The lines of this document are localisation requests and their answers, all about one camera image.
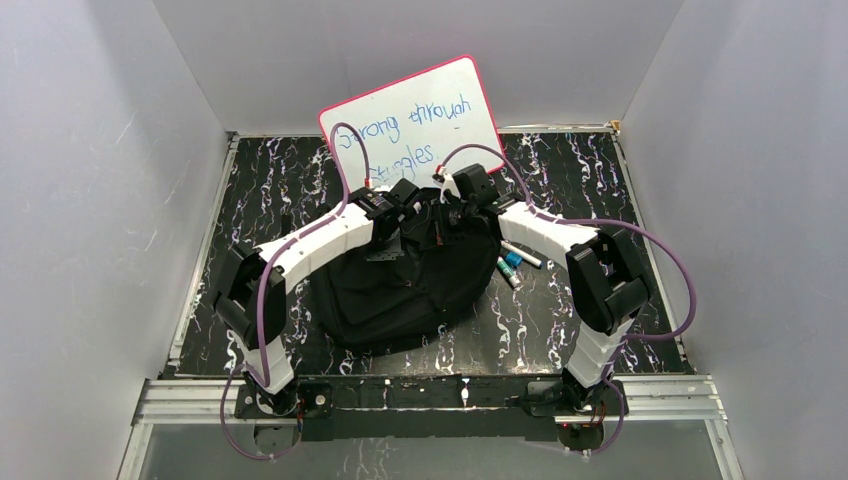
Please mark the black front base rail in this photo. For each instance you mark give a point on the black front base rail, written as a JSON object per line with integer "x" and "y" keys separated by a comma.
{"x": 539, "y": 407}

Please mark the pink framed whiteboard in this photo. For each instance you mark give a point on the pink framed whiteboard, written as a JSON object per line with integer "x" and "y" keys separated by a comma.
{"x": 405, "y": 129}

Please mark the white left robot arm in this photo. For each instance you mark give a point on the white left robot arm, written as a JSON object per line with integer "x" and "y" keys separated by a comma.
{"x": 253, "y": 284}

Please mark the black student backpack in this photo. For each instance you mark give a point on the black student backpack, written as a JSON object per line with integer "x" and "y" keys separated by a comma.
{"x": 362, "y": 303}

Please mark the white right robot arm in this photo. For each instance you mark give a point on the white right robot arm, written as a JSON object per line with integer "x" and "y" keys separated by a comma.
{"x": 608, "y": 282}

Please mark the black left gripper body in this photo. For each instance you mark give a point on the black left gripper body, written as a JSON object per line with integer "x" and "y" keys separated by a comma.
{"x": 392, "y": 239}

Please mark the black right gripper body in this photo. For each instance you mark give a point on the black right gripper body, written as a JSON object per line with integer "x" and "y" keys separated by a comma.
{"x": 453, "y": 221}

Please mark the blue capped white marker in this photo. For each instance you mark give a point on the blue capped white marker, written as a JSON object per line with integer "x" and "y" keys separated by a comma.
{"x": 517, "y": 252}

